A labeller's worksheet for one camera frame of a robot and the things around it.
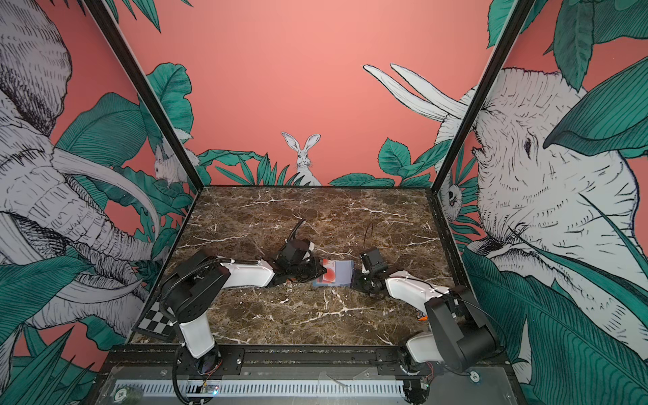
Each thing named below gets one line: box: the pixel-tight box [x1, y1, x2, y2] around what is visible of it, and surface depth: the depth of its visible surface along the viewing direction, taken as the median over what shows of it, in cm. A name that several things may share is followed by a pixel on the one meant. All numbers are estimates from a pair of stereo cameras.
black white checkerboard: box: [138, 301, 173, 335], surface depth 80 cm
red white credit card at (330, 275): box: [322, 259, 337, 283], surface depth 93 cm
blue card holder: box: [311, 259, 356, 287], surface depth 95 cm
